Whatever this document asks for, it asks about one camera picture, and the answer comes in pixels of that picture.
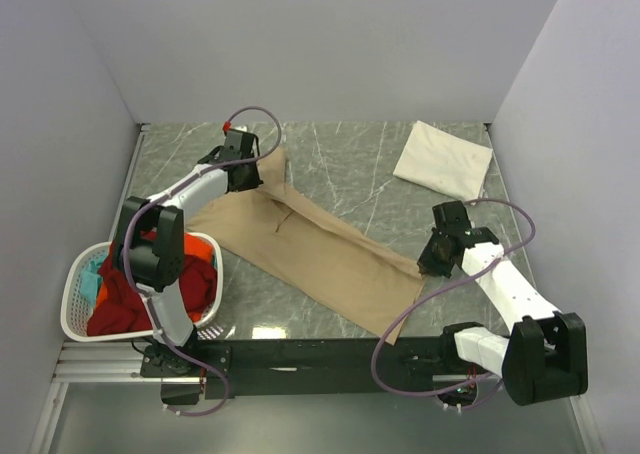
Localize beige t shirt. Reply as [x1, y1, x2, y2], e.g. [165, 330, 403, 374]
[187, 148, 425, 336]

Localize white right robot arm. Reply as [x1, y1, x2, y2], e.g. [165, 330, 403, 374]
[417, 201, 588, 406]

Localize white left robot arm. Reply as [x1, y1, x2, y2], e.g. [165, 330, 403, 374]
[112, 128, 261, 376]

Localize folded white t shirt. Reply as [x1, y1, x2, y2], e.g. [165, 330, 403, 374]
[393, 121, 493, 201]

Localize orange t shirt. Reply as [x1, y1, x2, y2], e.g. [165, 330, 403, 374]
[96, 234, 217, 320]

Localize teal t shirt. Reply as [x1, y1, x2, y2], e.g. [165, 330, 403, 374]
[79, 256, 106, 307]

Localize red t shirt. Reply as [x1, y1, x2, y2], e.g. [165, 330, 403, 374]
[86, 234, 218, 336]

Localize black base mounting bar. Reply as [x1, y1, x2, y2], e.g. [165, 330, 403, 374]
[140, 337, 485, 405]

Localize white perforated laundry basket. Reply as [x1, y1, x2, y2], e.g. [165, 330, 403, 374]
[61, 233, 223, 342]

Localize aluminium frame rail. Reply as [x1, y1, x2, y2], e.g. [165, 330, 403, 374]
[54, 342, 483, 385]

